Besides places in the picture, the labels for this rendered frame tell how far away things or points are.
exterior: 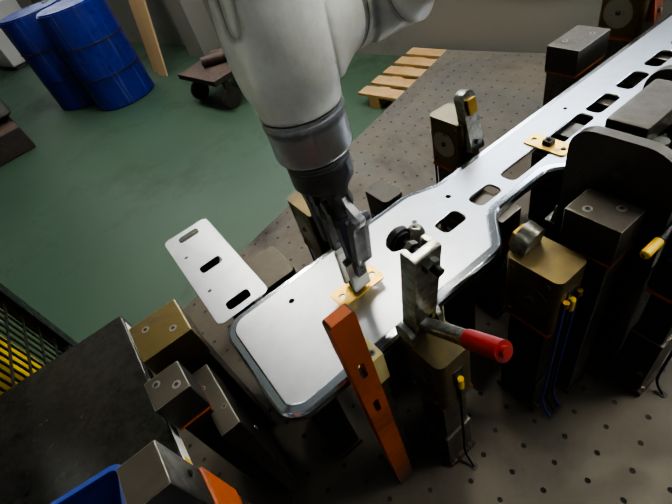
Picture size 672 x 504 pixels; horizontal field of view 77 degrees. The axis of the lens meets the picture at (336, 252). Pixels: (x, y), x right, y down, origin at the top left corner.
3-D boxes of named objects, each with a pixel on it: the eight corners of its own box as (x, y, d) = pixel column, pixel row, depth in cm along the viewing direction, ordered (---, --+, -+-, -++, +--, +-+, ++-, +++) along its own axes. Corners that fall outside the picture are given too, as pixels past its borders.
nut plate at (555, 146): (522, 143, 81) (522, 137, 80) (534, 133, 82) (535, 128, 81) (562, 157, 76) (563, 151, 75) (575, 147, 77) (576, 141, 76)
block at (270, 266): (306, 317, 104) (265, 237, 84) (334, 347, 96) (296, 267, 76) (283, 335, 102) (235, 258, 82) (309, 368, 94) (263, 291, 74)
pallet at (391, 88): (555, 68, 284) (557, 53, 277) (507, 131, 250) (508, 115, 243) (411, 59, 348) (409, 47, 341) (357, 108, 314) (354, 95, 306)
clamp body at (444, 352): (447, 415, 80) (432, 306, 55) (490, 456, 73) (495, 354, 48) (422, 439, 78) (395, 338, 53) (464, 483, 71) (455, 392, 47)
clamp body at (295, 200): (342, 284, 108) (302, 176, 84) (372, 310, 100) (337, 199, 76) (322, 299, 106) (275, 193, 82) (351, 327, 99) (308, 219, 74)
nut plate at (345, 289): (370, 264, 67) (368, 259, 67) (385, 276, 65) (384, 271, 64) (329, 295, 65) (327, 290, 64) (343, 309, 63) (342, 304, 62)
